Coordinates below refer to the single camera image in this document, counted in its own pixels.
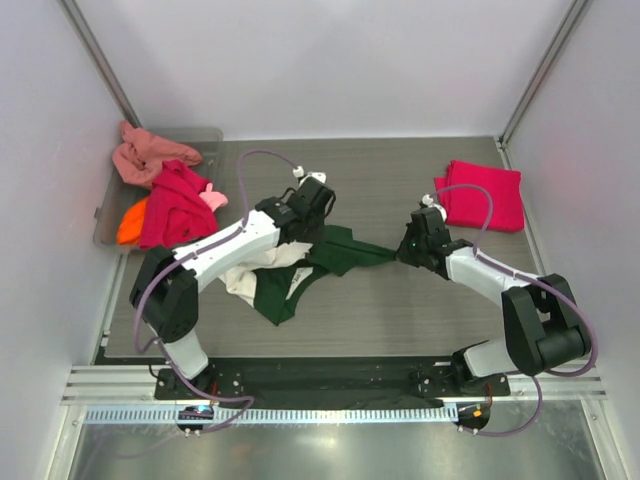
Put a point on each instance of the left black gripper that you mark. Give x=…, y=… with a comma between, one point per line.
x=312, y=237

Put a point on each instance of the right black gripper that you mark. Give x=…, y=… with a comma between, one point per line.
x=405, y=254

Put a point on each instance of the white and green t shirt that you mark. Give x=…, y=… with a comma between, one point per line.
x=273, y=282

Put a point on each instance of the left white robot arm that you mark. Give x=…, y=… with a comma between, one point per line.
x=166, y=291

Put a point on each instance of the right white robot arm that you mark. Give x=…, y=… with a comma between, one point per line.
x=544, y=329

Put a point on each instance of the folded magenta t shirt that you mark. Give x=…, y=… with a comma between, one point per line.
x=460, y=192

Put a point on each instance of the light pink t shirt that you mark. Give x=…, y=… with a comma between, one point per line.
x=213, y=199

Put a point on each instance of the crimson red t shirt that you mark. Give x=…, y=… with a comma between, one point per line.
x=175, y=212

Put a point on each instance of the salmon pink t shirt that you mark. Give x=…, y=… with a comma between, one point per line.
x=140, y=157

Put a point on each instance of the orange t shirt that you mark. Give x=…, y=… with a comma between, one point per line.
x=130, y=227

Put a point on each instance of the grey plastic bin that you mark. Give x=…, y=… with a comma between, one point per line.
x=121, y=196

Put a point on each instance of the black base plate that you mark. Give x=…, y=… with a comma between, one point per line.
x=265, y=378

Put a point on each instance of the left aluminium frame post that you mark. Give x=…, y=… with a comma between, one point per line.
x=83, y=30

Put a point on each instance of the aluminium frame post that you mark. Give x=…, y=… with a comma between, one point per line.
x=83, y=30
x=568, y=25

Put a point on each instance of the slotted cable duct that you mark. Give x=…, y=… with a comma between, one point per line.
x=206, y=416

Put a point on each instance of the right aluminium frame post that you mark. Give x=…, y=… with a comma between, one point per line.
x=568, y=25

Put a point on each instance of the aluminium front rail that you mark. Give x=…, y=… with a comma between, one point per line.
x=131, y=384

